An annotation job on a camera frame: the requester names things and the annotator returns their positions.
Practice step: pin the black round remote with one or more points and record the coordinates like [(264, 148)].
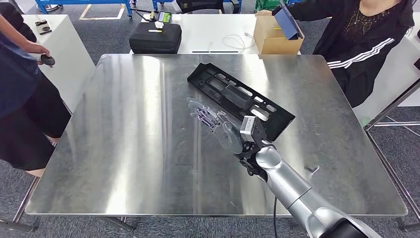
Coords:
[(48, 60)]

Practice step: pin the black device on dock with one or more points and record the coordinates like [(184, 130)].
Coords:
[(43, 27)]

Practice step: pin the crumpled white tissue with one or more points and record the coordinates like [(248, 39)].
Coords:
[(159, 25)]

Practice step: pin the blue tablet cover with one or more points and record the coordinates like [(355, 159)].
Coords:
[(288, 19)]

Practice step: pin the person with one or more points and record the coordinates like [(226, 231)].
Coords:
[(361, 49), (19, 108)]

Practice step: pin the green plastic crate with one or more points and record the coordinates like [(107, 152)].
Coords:
[(267, 5)]

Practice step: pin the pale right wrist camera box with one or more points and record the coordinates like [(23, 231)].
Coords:
[(247, 126)]

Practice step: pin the small yellow marker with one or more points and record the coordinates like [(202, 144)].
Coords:
[(155, 31)]

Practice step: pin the stainless steel workbench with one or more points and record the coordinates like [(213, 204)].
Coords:
[(131, 148)]

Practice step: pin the phone with lit screen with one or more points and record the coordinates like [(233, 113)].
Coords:
[(164, 17)]

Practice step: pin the black chair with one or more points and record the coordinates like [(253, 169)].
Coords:
[(200, 5)]

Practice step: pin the black plastic frame part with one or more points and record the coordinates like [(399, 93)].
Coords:
[(238, 98)]

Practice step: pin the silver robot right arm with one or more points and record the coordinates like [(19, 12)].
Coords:
[(295, 184)]

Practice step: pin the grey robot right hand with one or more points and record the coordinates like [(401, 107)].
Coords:
[(229, 136)]

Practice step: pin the brown cardboard box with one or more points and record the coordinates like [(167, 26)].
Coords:
[(272, 42)]

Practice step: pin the black zip case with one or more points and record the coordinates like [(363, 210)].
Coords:
[(154, 41)]

